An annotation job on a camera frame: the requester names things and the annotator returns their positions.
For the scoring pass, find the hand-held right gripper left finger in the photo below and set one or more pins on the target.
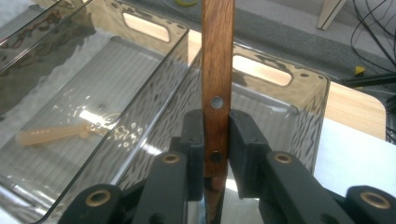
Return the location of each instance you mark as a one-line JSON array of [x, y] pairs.
[[194, 155]]

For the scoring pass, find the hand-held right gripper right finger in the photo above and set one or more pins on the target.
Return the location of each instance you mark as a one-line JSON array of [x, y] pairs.
[[249, 155]]

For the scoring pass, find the smoky clear plastic bin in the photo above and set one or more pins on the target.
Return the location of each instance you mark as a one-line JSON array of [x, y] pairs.
[[102, 77], [37, 37], [305, 102]]

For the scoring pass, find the translucent amber spoon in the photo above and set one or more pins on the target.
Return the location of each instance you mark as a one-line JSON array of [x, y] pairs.
[[46, 133]]

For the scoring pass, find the white table cover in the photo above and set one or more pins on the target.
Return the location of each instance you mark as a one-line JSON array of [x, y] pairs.
[[351, 158]]

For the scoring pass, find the yellow floor marker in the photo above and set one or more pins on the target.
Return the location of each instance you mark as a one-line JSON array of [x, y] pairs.
[[360, 70]]

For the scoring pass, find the black metal stand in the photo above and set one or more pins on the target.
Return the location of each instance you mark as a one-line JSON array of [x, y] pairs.
[[370, 80]]

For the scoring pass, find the yellow tape roll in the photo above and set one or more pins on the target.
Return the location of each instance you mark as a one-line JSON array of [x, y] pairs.
[[186, 2]]

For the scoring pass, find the light wooden furniture frame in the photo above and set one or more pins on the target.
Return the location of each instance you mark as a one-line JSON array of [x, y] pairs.
[[330, 12]]

